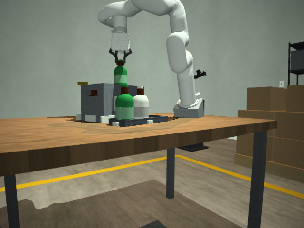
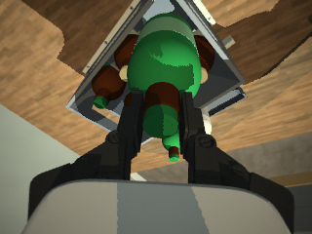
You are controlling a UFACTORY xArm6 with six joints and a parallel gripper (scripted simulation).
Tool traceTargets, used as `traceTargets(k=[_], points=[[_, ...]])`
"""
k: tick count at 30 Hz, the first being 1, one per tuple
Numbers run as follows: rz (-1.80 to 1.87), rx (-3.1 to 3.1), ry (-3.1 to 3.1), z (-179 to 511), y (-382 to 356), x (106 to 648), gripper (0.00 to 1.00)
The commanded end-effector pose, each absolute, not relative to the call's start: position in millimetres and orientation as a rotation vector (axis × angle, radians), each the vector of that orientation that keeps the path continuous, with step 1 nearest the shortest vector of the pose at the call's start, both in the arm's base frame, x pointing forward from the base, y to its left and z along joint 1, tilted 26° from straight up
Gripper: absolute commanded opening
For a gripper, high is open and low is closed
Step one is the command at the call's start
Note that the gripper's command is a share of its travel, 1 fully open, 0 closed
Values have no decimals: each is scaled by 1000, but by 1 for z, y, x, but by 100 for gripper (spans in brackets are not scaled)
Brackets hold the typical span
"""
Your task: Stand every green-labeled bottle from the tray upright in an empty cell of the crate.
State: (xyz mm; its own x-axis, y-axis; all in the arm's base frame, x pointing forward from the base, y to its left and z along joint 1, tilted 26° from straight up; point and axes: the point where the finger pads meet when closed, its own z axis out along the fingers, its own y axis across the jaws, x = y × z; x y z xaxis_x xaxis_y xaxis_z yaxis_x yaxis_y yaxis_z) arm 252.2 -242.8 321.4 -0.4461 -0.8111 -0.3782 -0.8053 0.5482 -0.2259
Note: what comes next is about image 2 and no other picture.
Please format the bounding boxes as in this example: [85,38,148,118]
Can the brown bottle with green cap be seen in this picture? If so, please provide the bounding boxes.
[92,62,127,109]

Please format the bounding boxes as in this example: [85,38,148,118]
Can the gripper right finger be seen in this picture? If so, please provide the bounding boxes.
[178,92,294,234]

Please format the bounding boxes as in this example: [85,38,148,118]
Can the brown bottle with beige cap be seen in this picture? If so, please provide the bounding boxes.
[193,28,215,84]
[114,29,139,82]

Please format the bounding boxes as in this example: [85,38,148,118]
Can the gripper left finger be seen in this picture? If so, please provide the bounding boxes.
[27,90,144,221]

